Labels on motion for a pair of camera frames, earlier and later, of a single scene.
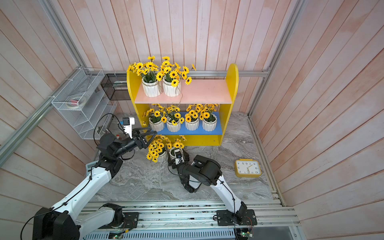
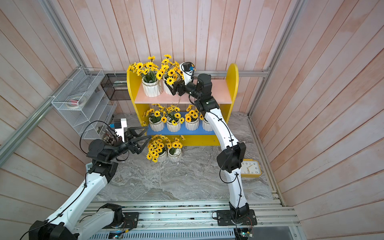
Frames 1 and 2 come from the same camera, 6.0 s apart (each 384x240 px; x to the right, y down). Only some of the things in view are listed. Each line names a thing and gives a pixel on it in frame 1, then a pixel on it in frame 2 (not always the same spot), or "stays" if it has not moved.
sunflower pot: (157, 149) stays
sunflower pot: (171, 75) stays
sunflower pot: (191, 121) stays
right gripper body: (173, 164) → (183, 89)
